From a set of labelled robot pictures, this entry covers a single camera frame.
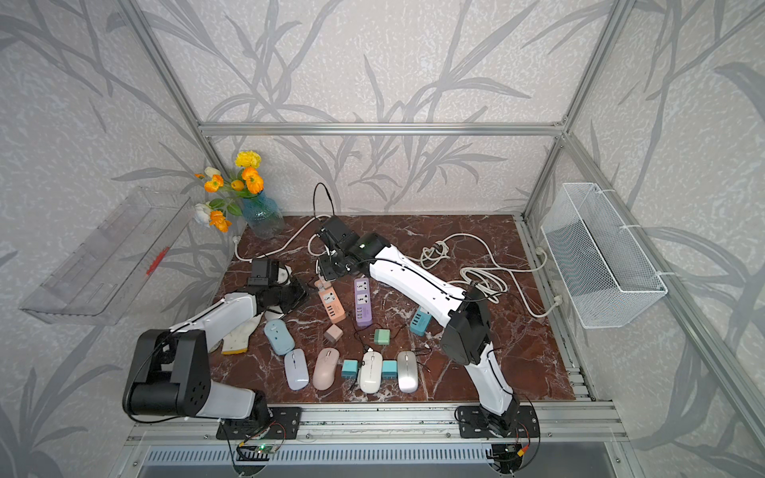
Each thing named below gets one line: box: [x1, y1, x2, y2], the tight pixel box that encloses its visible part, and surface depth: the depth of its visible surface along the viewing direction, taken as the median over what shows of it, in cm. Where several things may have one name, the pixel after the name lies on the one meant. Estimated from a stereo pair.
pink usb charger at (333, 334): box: [323, 323, 344, 344], surface depth 88 cm
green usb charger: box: [369, 328, 392, 346], surface depth 88 cm
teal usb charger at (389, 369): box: [381, 360, 398, 380], surface depth 82 cm
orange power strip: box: [317, 286, 346, 324], surface depth 94 cm
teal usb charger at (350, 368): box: [341, 359, 359, 379], surface depth 82 cm
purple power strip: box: [354, 276, 373, 328], surface depth 95 cm
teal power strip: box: [409, 305, 433, 337], surface depth 91 cm
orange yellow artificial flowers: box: [194, 150, 264, 234], surface depth 87 cm
